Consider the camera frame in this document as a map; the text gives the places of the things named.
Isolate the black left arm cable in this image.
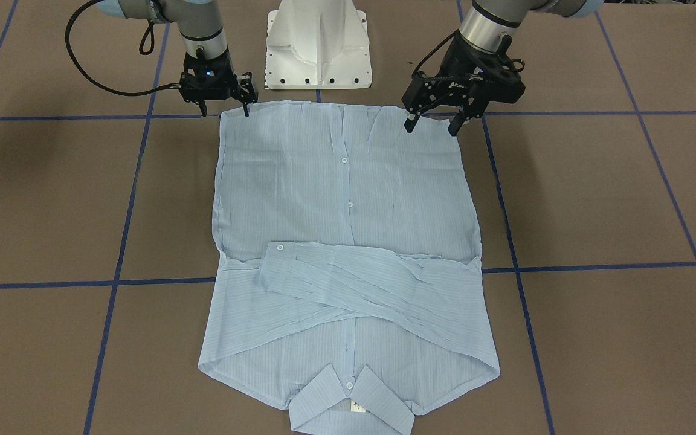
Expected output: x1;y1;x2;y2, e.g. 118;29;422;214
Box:
411;30;460;79

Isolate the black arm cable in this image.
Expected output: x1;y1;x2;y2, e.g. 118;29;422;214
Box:
65;0;182;97
411;30;460;79

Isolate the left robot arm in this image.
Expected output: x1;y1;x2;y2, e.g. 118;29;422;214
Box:
401;1;603;136

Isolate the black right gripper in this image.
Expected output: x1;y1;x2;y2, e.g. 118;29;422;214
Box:
179;51;259;117

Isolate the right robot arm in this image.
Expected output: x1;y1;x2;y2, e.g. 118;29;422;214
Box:
97;1;259;115

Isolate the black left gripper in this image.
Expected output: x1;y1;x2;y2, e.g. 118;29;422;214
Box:
402;30;526;136

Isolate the light blue striped shirt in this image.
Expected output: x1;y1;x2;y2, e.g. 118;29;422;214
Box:
197;101;500;434

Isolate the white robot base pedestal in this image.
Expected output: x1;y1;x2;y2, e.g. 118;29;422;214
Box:
265;1;373;91

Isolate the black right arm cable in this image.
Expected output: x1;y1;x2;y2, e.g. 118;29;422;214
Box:
65;0;182;97

